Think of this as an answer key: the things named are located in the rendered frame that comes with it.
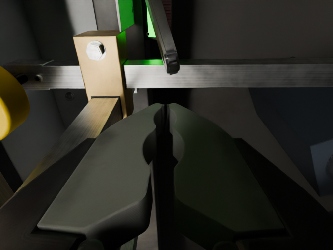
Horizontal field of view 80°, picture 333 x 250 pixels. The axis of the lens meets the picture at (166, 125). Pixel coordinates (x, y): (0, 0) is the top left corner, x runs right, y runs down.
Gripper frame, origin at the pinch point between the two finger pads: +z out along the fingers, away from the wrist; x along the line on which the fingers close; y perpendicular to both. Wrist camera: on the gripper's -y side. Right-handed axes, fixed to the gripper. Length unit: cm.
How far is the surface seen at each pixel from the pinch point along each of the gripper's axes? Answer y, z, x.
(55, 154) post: 5.1, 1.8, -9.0
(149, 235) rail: 60, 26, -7
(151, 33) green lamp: -0.6, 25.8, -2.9
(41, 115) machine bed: 15.7, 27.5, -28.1
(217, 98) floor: 43, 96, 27
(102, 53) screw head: -0.5, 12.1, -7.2
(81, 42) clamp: -1.4, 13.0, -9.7
